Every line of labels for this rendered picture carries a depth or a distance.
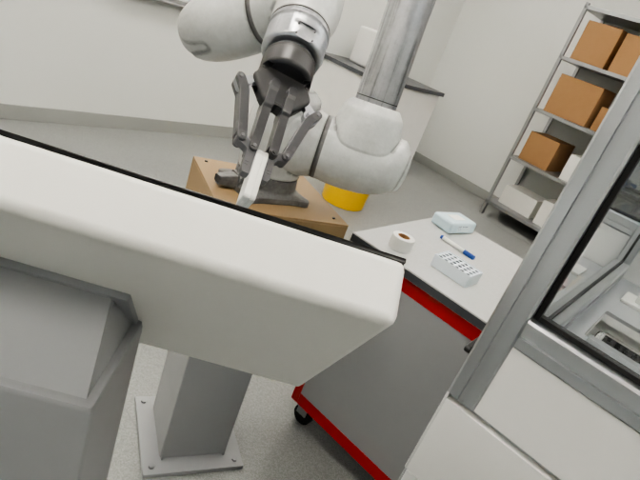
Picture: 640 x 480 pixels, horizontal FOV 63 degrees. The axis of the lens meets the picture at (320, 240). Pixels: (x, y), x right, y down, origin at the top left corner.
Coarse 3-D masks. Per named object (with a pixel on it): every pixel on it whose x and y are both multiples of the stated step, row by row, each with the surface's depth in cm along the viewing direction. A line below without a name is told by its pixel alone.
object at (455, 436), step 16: (448, 400) 68; (432, 416) 70; (448, 416) 68; (464, 416) 67; (432, 432) 70; (448, 432) 69; (464, 432) 67; (480, 432) 66; (496, 432) 65; (416, 448) 72; (432, 448) 70; (448, 448) 69; (464, 448) 67; (480, 448) 66; (496, 448) 64; (512, 448) 64; (416, 464) 72; (432, 464) 71; (448, 464) 69; (464, 464) 68; (480, 464) 66; (496, 464) 65; (512, 464) 63; (528, 464) 62
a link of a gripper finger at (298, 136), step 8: (320, 112) 71; (304, 120) 69; (312, 120) 70; (304, 128) 69; (296, 136) 68; (304, 136) 68; (288, 144) 69; (296, 144) 68; (288, 152) 67; (288, 160) 66
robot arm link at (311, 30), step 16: (272, 16) 73; (288, 16) 71; (304, 16) 71; (320, 16) 72; (272, 32) 70; (288, 32) 70; (304, 32) 70; (320, 32) 72; (304, 48) 71; (320, 48) 72; (320, 64) 73
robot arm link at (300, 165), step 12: (312, 96) 118; (252, 108) 121; (312, 108) 118; (252, 120) 119; (300, 120) 116; (324, 120) 119; (264, 132) 118; (288, 132) 117; (312, 132) 117; (264, 144) 118; (300, 144) 118; (312, 144) 118; (240, 156) 124; (300, 156) 119; (312, 156) 119; (276, 168) 121; (288, 168) 121; (300, 168) 121; (276, 180) 122; (288, 180) 124
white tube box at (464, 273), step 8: (440, 256) 152; (448, 256) 153; (456, 256) 156; (432, 264) 152; (440, 264) 150; (448, 264) 149; (456, 264) 150; (464, 264) 152; (448, 272) 149; (456, 272) 147; (464, 272) 146; (472, 272) 149; (480, 272) 151; (456, 280) 147; (464, 280) 146; (472, 280) 148
